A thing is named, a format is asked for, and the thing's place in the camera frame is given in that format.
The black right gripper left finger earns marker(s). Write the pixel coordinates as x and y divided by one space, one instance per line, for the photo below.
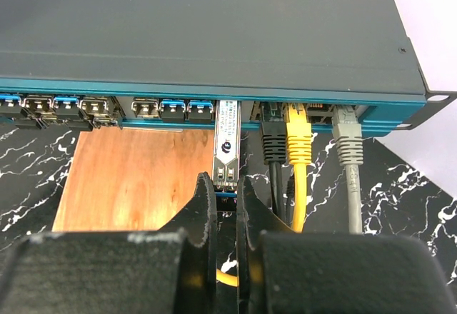
171 270

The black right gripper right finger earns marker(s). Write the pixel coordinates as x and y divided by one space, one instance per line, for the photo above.
281 271

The silver transceiver module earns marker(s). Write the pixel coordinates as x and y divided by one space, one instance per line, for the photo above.
227 137

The dark grey network switch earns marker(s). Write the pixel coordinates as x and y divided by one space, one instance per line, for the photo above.
87 64

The wooden board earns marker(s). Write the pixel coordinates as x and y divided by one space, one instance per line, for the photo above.
131 179

